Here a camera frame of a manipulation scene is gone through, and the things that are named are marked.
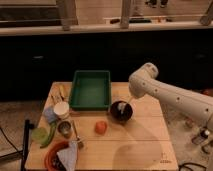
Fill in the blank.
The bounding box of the orange bowl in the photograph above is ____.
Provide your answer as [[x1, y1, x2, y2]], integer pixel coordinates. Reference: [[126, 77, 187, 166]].
[[44, 141, 68, 171]]

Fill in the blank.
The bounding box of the brush with white handle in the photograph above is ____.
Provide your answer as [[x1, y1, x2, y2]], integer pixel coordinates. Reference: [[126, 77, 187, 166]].
[[118, 97, 133, 114]]

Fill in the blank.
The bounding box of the metal spoon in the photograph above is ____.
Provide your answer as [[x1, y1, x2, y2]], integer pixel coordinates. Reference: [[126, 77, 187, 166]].
[[72, 121, 84, 149]]

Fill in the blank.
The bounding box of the white paper cup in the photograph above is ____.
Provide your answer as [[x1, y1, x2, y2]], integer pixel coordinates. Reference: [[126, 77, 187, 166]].
[[53, 101, 69, 119]]

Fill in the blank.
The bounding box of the small metal cup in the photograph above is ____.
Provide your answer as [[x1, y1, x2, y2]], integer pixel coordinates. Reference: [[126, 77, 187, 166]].
[[58, 121, 72, 138]]

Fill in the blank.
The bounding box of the yellow banana toy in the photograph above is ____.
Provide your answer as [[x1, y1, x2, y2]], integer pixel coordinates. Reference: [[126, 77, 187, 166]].
[[59, 84, 68, 101]]

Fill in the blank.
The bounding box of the black stand left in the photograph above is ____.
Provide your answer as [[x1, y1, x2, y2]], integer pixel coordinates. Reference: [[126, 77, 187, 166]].
[[20, 119, 34, 171]]

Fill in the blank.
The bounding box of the bottle on floor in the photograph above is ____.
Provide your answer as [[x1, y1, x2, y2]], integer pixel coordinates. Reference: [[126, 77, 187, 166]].
[[192, 130, 210, 145]]

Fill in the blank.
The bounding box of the green plastic tray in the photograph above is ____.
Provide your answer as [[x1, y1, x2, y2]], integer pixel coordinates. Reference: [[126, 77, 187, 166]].
[[69, 70, 111, 111]]

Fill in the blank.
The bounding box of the blue sponge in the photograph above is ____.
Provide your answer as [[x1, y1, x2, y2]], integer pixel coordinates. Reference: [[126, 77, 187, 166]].
[[43, 106, 58, 123]]

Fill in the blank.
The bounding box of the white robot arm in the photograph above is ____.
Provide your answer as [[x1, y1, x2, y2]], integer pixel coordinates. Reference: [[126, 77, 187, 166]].
[[129, 62, 213, 131]]

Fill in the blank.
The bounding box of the red tomato toy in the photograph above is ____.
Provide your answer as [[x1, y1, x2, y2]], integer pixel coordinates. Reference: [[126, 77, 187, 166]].
[[95, 121, 107, 135]]

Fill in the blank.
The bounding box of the light green round lid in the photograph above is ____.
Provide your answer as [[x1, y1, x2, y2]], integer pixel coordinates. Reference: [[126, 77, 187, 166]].
[[31, 127, 47, 143]]

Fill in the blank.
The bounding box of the grey cloth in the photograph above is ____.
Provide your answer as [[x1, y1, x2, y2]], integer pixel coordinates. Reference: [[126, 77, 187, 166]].
[[57, 141, 78, 171]]

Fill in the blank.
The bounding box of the dark purple bowl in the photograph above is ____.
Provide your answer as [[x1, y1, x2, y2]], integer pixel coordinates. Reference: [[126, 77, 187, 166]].
[[110, 101, 133, 122]]

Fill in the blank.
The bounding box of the green pea pod toy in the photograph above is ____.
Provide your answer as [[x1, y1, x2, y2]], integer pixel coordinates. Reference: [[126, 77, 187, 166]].
[[40, 122, 57, 148]]

